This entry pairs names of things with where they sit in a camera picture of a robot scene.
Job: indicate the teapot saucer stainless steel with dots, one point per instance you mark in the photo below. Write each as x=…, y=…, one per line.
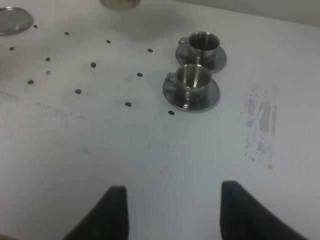
x=14, y=20

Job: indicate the far stainless steel teacup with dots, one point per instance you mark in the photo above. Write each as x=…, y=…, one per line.
x=200, y=46

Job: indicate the stainless steel teacup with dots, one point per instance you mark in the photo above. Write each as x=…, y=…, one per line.
x=191, y=81
x=200, y=46

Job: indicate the near stainless steel saucer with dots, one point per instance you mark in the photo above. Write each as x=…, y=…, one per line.
x=176, y=99

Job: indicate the far stainless steel saucer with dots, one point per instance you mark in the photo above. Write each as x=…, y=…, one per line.
x=215, y=64

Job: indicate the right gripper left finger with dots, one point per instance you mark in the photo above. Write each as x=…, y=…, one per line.
x=108, y=219

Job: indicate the near stainless steel teacup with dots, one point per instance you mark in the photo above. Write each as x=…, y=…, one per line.
x=191, y=81

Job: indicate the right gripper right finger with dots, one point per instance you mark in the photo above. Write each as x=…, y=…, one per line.
x=242, y=217

